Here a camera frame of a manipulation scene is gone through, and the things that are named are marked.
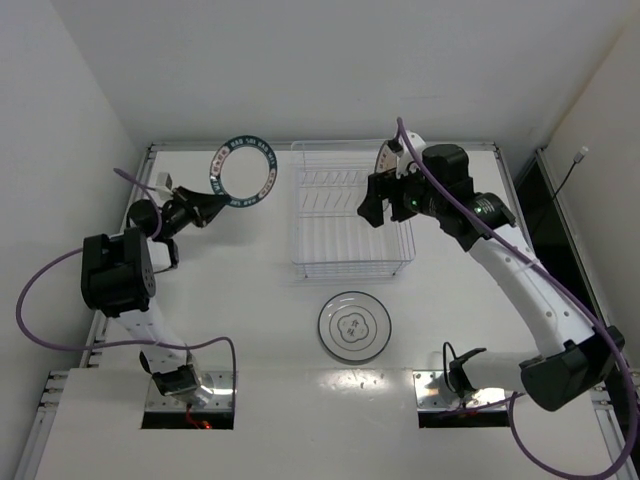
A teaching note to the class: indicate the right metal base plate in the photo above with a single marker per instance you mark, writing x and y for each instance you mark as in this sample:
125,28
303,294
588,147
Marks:
432,395

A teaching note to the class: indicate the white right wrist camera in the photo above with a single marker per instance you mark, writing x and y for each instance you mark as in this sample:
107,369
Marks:
407,150

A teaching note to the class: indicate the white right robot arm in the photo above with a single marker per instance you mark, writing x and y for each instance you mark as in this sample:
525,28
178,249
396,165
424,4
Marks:
572,356

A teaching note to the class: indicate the white wire dish rack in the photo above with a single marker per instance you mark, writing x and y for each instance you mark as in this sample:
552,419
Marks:
330,241

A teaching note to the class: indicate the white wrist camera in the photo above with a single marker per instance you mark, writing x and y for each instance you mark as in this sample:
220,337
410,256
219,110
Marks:
407,150
163,183

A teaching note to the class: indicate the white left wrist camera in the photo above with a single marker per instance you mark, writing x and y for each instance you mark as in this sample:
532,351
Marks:
163,183

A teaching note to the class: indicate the metal base plate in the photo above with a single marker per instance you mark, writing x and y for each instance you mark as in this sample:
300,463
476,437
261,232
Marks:
432,395
214,397

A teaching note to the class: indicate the white plate with flower emblem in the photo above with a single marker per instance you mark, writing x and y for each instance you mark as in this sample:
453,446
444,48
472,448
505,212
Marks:
354,327

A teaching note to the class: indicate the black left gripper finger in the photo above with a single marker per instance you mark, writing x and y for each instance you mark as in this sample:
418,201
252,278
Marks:
199,199
205,213

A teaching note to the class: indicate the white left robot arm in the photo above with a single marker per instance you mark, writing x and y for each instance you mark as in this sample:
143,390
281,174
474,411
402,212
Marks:
118,279

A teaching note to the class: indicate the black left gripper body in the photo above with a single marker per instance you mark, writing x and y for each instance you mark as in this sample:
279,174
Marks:
189,206

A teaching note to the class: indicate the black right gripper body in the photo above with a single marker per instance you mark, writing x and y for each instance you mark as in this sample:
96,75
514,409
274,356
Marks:
388,191

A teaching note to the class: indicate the orange sunburst plate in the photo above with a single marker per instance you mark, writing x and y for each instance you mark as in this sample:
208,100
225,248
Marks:
387,156

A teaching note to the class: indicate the green rimmed white plate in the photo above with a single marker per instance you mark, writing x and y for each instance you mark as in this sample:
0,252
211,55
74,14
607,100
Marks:
245,169

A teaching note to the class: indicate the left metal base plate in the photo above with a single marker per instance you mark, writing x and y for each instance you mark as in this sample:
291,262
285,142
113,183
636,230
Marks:
214,397

